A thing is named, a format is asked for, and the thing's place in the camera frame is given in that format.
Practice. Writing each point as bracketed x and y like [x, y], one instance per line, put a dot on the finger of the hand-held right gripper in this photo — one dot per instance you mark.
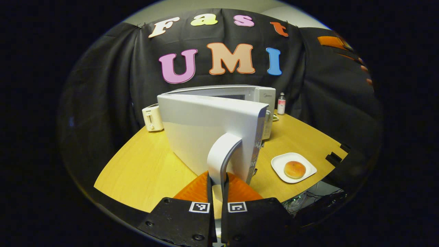
[331, 42]

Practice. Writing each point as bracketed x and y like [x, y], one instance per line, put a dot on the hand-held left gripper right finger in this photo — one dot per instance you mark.
[225, 192]

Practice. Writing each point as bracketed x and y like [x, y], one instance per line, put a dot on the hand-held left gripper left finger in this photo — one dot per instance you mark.
[209, 192]

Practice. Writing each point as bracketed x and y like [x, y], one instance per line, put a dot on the white microwave oven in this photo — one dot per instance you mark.
[205, 130]

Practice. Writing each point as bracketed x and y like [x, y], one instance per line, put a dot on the brown donut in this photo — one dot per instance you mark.
[295, 169]

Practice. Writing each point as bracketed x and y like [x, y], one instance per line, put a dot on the white square plate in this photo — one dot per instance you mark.
[279, 166]

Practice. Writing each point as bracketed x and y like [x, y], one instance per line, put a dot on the small clear bottle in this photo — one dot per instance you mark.
[281, 104]

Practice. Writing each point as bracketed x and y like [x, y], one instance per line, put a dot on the white divided dish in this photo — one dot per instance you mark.
[275, 118]

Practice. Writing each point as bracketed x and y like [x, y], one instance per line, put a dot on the white toaster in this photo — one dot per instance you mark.
[152, 118]

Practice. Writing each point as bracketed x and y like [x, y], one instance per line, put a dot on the black backdrop cloth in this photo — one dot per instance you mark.
[103, 85]

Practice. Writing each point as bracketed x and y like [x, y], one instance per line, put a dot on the black table bracket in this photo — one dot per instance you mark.
[345, 148]
[333, 159]

